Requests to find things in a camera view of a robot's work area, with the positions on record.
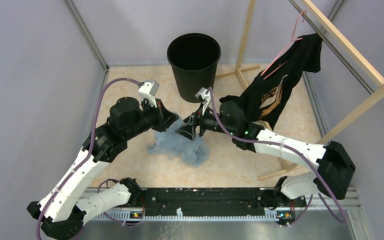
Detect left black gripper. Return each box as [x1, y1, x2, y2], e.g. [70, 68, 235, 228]
[124, 97, 180, 140]

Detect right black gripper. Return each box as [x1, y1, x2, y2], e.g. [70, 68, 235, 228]
[175, 102, 235, 141]

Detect light blue plastic trash bag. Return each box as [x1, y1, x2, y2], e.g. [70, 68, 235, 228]
[147, 118, 210, 168]

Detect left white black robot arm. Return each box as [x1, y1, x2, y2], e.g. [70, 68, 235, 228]
[27, 97, 179, 240]

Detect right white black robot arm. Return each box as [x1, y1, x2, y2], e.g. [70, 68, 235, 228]
[175, 101, 356, 206]

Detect black plastic trash bin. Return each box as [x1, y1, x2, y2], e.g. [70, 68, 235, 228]
[166, 33, 221, 104]

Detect black printed t-shirt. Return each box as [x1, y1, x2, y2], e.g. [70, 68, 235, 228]
[219, 33, 323, 129]

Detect pink clothes hanger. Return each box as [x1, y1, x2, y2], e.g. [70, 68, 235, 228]
[260, 10, 307, 77]

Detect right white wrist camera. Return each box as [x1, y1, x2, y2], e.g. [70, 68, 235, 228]
[195, 87, 212, 115]

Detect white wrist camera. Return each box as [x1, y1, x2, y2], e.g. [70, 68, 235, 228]
[195, 87, 212, 115]
[137, 80, 160, 108]

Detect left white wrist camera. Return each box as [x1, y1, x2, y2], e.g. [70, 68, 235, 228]
[137, 80, 160, 108]

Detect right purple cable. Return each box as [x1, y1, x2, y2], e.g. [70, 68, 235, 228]
[207, 87, 349, 224]

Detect purple cable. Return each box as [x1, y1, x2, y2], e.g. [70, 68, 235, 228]
[35, 77, 143, 240]
[207, 87, 349, 224]

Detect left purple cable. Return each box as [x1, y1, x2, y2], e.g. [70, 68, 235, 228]
[35, 77, 143, 240]

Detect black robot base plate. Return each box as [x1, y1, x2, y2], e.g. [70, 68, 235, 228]
[122, 187, 291, 217]

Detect grey cable duct rail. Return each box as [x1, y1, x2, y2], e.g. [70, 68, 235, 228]
[92, 208, 280, 222]

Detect metal clothes rail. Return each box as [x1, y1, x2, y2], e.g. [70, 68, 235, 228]
[290, 0, 379, 94]

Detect wooden clothes rack frame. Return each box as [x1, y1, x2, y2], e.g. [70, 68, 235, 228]
[215, 0, 384, 182]

